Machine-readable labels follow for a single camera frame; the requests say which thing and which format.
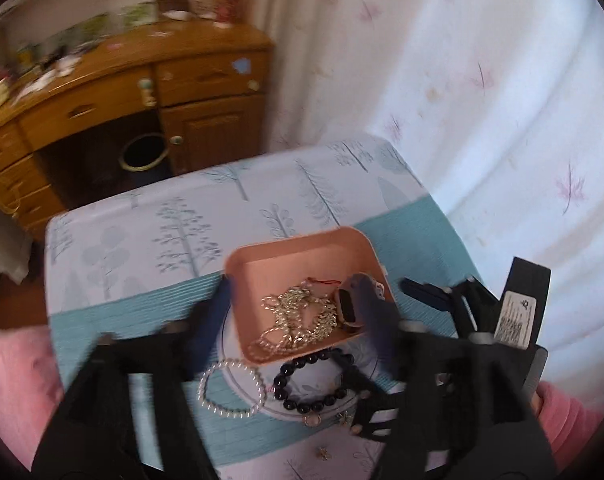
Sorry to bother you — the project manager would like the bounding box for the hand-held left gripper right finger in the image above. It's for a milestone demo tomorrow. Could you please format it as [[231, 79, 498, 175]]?
[[353, 274, 557, 480]]

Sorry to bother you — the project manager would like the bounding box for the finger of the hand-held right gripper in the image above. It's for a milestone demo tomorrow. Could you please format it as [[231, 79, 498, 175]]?
[[351, 360, 405, 445], [401, 276, 502, 338]]

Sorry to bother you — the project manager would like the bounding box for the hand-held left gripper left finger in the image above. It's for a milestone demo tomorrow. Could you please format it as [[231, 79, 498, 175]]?
[[32, 275, 233, 480]]

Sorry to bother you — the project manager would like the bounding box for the wristwatch with pale strap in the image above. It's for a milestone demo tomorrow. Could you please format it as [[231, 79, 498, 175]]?
[[332, 274, 387, 334]]

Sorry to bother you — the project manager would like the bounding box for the white pearl bracelet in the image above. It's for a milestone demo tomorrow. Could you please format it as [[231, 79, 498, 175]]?
[[198, 358, 267, 419]]

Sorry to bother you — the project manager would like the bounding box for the black bead bracelet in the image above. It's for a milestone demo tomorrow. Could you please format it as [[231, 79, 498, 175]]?
[[273, 347, 363, 415]]

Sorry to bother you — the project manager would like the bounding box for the pink jewelry tray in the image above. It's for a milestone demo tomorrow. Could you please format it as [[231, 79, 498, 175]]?
[[224, 226, 397, 366]]

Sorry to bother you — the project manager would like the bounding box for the person's right forearm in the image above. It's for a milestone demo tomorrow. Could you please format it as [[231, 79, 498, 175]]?
[[532, 380, 604, 472]]

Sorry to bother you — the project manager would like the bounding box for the tree print tablecloth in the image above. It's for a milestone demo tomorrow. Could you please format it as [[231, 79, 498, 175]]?
[[44, 132, 482, 480]]

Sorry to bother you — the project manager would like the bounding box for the round trash bin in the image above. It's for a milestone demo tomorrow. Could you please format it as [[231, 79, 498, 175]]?
[[118, 132, 171, 183]]

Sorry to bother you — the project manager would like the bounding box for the pink quilted blanket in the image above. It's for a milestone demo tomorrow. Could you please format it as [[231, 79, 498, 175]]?
[[0, 327, 65, 461]]

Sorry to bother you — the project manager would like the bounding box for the white leaf print curtain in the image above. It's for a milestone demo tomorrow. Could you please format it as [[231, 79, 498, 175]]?
[[247, 0, 604, 411]]

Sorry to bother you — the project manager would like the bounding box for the wooden desk with drawers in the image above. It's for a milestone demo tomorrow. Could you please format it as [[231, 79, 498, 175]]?
[[0, 22, 275, 235]]

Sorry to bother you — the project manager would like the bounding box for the floral paper cup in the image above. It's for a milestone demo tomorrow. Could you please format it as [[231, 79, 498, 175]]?
[[211, 0, 243, 27]]

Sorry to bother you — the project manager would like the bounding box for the gold chain necklace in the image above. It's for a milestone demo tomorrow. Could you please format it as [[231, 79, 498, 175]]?
[[247, 282, 340, 357]]

